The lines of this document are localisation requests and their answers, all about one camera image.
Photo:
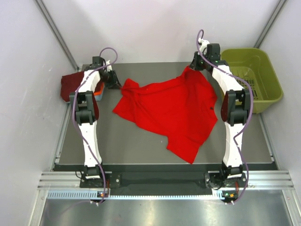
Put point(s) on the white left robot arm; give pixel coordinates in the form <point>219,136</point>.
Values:
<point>85,114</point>

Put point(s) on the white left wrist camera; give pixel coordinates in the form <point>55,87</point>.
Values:
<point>108,66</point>

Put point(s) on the dark red folded shirt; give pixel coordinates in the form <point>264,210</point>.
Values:
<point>69,84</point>

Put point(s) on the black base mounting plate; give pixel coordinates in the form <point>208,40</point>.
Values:
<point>152,181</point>

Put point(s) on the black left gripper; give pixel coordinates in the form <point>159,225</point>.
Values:
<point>114,84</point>

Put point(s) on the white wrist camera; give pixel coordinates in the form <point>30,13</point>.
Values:
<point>202,44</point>
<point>108,66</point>

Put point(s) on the orange folded shirt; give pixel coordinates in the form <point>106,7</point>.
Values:
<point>99,88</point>

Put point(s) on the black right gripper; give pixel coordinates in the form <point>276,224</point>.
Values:
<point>193,64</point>

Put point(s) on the green plastic laundry basket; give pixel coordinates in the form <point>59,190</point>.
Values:
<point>254,66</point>

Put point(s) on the red t shirt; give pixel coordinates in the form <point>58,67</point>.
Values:
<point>182,109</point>

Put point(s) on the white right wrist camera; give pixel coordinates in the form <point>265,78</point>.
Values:
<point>202,44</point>

